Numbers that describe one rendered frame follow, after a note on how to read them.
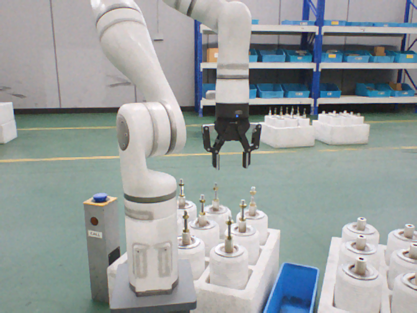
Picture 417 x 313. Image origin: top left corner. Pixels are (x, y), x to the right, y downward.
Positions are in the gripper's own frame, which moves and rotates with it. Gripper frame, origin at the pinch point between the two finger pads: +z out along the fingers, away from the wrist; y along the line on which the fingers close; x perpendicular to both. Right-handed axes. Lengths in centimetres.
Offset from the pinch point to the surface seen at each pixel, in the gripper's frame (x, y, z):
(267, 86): 490, 211, 6
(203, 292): -4.2, -7.7, 30.2
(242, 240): 5.3, 5.0, 22.9
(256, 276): -2.1, 6.5, 29.2
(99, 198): 24.0, -31.8, 14.7
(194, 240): 6.7, -7.6, 21.9
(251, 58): 448, 166, -38
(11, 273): 46, -64, 47
